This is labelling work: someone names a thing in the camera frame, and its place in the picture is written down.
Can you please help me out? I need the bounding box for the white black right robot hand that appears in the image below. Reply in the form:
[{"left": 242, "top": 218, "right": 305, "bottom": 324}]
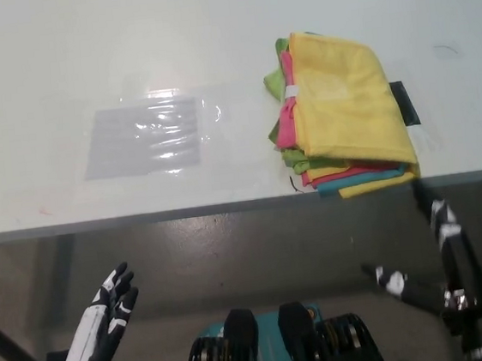
[{"left": 352, "top": 175, "right": 482, "bottom": 361}]

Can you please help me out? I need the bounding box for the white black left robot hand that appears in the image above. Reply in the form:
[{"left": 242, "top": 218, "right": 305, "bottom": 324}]
[{"left": 50, "top": 261, "right": 147, "bottom": 361}]

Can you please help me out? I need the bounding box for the yellow microfibre cloth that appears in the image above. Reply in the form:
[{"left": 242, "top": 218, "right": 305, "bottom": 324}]
[
  {"left": 285, "top": 20, "right": 423, "bottom": 191},
  {"left": 337, "top": 170, "right": 421, "bottom": 201}
]

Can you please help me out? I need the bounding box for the teal microfibre cloth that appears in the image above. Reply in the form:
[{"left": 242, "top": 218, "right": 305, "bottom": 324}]
[{"left": 314, "top": 165, "right": 412, "bottom": 200}]

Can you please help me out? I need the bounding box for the black teal robot torso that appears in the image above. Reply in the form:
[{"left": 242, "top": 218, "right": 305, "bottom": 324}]
[{"left": 175, "top": 292, "right": 389, "bottom": 361}]

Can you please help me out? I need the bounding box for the dark upright table leg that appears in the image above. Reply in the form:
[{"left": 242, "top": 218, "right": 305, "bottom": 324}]
[{"left": 51, "top": 233, "right": 85, "bottom": 325}]

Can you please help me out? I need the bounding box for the black diagonal table brace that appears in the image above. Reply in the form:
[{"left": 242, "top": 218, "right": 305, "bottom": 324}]
[{"left": 0, "top": 301, "right": 72, "bottom": 361}]

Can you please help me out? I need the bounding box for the black tape strip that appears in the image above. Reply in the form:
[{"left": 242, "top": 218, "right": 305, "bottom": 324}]
[{"left": 389, "top": 79, "right": 422, "bottom": 129}]

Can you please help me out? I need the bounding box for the clear plastic sheet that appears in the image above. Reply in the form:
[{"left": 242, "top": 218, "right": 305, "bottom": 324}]
[{"left": 76, "top": 97, "right": 203, "bottom": 183}]

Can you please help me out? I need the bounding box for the clear plastic film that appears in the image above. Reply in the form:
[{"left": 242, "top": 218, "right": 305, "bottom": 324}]
[{"left": 73, "top": 58, "right": 288, "bottom": 206}]

